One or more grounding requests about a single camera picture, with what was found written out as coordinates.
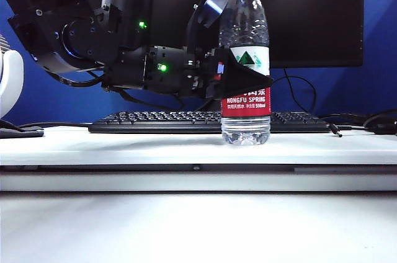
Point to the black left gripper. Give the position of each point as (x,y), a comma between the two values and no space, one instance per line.
(201,73)

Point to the clear plastic water bottle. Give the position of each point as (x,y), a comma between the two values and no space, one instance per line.
(246,108)

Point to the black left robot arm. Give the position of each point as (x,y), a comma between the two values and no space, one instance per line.
(127,15)

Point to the black monitor stand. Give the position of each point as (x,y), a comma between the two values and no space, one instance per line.
(214,105)

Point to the black computer monitor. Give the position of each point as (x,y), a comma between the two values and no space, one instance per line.
(310,27)

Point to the black computer keyboard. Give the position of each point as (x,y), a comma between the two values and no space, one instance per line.
(139,123)

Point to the white raised desk board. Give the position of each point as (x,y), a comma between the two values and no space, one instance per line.
(93,148)

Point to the blue office partition panel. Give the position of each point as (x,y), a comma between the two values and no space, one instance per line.
(46,98)

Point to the white desk fan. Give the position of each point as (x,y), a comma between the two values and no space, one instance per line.
(10,83)

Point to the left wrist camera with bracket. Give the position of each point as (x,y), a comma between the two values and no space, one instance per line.
(214,4)

